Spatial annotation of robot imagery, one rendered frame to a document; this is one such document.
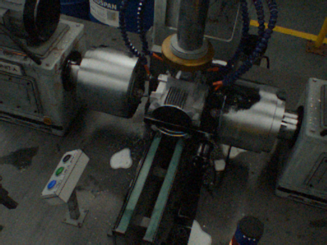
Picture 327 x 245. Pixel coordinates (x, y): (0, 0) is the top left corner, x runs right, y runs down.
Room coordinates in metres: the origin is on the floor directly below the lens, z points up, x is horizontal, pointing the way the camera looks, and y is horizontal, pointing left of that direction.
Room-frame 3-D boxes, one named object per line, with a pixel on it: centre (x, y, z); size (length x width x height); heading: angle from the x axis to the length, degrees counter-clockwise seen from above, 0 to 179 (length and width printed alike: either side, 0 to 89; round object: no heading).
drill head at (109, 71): (1.11, 0.25, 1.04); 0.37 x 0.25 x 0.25; 78
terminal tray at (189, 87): (1.09, -0.06, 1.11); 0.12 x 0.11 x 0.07; 168
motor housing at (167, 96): (1.05, -0.05, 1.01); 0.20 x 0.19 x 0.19; 168
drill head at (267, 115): (0.99, -0.33, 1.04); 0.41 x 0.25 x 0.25; 78
